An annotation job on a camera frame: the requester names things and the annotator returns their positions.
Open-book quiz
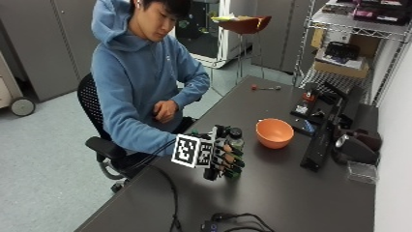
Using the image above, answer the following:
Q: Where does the small dark-capped bottle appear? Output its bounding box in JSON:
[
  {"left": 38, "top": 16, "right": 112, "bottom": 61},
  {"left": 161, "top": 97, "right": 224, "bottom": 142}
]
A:
[{"left": 225, "top": 127, "right": 245, "bottom": 152}]

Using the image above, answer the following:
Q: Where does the white marker cube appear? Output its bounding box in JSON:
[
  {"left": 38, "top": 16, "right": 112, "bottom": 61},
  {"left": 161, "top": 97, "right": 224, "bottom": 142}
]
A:
[{"left": 169, "top": 126, "right": 218, "bottom": 169}]

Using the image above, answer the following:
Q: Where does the orange bowl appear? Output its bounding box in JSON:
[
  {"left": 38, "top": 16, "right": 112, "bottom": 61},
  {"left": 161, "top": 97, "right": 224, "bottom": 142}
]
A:
[{"left": 254, "top": 118, "right": 296, "bottom": 150}]

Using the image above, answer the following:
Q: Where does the person in blue hoodie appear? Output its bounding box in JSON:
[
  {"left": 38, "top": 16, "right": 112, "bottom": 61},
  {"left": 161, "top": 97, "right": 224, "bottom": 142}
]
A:
[{"left": 88, "top": 0, "right": 210, "bottom": 159}]

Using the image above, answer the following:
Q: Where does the black office chair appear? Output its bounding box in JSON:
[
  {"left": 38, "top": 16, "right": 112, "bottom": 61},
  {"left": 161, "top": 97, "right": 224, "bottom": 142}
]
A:
[{"left": 76, "top": 72, "right": 200, "bottom": 194}]

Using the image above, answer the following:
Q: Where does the small blue-black gadget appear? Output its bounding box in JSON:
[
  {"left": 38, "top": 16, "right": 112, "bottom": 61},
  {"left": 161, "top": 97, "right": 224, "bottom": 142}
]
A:
[{"left": 294, "top": 117, "right": 318, "bottom": 137}]

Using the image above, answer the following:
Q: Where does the long black bar device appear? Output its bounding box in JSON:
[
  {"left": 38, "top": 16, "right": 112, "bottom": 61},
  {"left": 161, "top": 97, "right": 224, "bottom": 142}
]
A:
[{"left": 298, "top": 96, "right": 345, "bottom": 172}]

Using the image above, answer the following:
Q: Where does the small black hub device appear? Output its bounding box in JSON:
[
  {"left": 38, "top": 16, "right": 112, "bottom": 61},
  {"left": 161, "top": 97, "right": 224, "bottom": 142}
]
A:
[{"left": 200, "top": 219, "right": 220, "bottom": 232}]

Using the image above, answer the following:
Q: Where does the black fixture with red part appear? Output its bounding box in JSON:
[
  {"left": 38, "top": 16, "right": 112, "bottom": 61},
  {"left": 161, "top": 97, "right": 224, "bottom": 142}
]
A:
[{"left": 289, "top": 82, "right": 328, "bottom": 119}]

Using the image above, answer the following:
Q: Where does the white glass-door cabinet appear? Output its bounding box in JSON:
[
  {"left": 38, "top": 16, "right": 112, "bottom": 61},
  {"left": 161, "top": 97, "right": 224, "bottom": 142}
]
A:
[{"left": 173, "top": 0, "right": 242, "bottom": 70}]

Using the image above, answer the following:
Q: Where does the dark rounded device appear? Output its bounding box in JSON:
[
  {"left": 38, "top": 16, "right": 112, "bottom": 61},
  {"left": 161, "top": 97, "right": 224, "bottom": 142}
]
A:
[{"left": 330, "top": 127, "right": 384, "bottom": 166}]

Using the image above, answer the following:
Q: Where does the clear plastic box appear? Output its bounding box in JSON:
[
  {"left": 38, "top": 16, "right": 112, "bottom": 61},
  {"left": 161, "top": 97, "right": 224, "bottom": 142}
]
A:
[{"left": 345, "top": 159, "right": 380, "bottom": 186}]

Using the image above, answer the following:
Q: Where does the orange bar stool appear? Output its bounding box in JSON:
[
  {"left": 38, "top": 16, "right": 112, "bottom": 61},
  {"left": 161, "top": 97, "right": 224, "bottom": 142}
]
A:
[{"left": 209, "top": 14, "right": 273, "bottom": 87}]

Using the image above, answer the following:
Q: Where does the grey metal cabinet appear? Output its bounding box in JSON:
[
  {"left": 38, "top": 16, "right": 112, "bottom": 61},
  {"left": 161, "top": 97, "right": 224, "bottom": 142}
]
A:
[{"left": 0, "top": 0, "right": 100, "bottom": 102}]

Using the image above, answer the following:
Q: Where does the beige wheeled cart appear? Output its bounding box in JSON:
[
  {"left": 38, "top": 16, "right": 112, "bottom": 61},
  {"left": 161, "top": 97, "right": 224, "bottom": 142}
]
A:
[{"left": 0, "top": 51, "right": 37, "bottom": 117}]

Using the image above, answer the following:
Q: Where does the flat cardboard box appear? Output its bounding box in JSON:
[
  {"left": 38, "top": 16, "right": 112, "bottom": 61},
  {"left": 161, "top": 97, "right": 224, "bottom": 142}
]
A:
[{"left": 312, "top": 47, "right": 370, "bottom": 79}]

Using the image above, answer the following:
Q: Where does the grey storage cabinet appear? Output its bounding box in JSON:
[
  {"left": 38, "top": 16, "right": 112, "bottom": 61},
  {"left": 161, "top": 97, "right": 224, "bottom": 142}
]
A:
[{"left": 250, "top": 0, "right": 318, "bottom": 73}]

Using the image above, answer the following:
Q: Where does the black pouch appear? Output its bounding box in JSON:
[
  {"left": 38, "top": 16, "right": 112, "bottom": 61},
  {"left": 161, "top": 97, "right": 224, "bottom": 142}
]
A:
[{"left": 322, "top": 41, "right": 361, "bottom": 64}]

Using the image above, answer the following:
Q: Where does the pile of dark boxes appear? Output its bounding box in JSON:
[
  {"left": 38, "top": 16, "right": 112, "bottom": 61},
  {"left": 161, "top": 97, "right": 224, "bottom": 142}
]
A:
[{"left": 320, "top": 0, "right": 412, "bottom": 26}]

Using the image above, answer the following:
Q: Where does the black glove cable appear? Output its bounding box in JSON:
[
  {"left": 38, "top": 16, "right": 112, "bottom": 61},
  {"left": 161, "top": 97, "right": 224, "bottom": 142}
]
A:
[{"left": 128, "top": 137, "right": 182, "bottom": 232}]

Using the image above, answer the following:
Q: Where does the looped black cable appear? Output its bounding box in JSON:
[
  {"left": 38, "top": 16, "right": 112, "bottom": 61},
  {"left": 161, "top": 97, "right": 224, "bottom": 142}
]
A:
[{"left": 209, "top": 212, "right": 276, "bottom": 232}]

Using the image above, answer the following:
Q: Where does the red-handled screwdriver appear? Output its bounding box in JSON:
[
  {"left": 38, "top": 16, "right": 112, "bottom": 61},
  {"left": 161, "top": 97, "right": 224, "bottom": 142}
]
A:
[{"left": 249, "top": 83, "right": 282, "bottom": 92}]

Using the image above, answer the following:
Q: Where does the metal wire shelf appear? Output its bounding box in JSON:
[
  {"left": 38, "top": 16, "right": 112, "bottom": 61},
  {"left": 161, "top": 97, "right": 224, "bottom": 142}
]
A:
[{"left": 292, "top": 0, "right": 412, "bottom": 107}]

